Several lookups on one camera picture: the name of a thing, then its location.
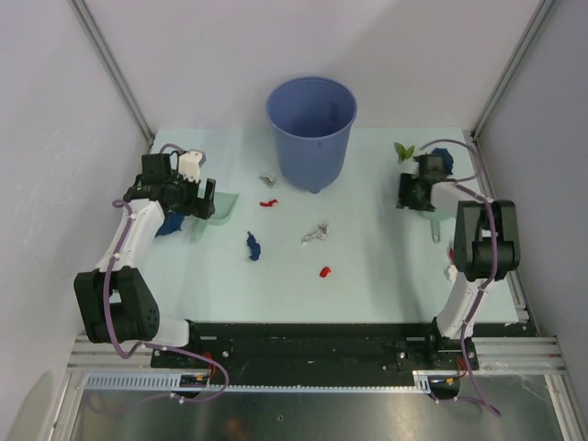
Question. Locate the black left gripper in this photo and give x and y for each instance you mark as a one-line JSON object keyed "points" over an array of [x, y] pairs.
{"points": [[202, 208]]}

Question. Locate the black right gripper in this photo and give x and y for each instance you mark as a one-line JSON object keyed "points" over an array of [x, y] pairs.
{"points": [[403, 200]]}

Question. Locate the light green plastic dustpan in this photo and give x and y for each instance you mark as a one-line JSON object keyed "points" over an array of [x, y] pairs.
{"points": [[224, 205]]}

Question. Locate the light green hand brush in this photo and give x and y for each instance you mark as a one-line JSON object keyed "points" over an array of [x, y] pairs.
{"points": [[435, 227]]}

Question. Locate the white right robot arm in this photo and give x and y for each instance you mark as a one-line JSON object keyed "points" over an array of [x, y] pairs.
{"points": [[485, 243]]}

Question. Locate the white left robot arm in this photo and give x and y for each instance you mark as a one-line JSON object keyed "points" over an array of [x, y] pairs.
{"points": [[114, 299]]}

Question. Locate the green paper scrap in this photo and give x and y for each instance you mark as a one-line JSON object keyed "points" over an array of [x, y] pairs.
{"points": [[404, 153]]}

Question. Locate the dark blue paper scrap right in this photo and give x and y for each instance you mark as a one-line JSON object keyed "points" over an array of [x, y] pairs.
{"points": [[447, 159]]}

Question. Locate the large dark blue paper scrap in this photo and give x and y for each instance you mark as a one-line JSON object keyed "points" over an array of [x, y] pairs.
{"points": [[172, 223]]}

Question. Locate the grey paper scrap near bin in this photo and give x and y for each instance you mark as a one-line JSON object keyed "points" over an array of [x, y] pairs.
{"points": [[268, 180]]}

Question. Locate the red paper scrap upper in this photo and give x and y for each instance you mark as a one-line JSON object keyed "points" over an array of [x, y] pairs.
{"points": [[268, 204]]}

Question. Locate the small dark blue paper scrap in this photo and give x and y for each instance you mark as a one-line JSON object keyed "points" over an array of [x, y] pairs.
{"points": [[254, 247]]}

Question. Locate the white paper scrap right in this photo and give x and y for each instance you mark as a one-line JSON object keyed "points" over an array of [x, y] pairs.
{"points": [[451, 273]]}

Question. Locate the red paper scrap lower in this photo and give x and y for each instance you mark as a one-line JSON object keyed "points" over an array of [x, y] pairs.
{"points": [[325, 271]]}

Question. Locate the blue plastic waste bin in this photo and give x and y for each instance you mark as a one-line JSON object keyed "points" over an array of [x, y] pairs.
{"points": [[311, 119]]}

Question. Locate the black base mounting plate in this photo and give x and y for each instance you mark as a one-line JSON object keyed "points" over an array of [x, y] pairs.
{"points": [[407, 346]]}

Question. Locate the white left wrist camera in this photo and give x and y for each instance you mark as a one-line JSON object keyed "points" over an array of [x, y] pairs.
{"points": [[189, 165]]}

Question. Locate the aluminium frame rail front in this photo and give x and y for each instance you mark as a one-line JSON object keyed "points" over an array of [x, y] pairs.
{"points": [[497, 356]]}

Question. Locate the aluminium frame post left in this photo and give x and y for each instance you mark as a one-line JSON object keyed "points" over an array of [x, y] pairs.
{"points": [[98, 41]]}

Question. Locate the aluminium frame post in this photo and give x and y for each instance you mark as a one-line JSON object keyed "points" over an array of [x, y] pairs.
{"points": [[98, 41], [535, 26]]}

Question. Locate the white cable duct strip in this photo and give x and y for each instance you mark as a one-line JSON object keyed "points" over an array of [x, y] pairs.
{"points": [[187, 383]]}

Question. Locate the aluminium frame post right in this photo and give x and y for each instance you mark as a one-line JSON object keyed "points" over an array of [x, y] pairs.
{"points": [[535, 26]]}

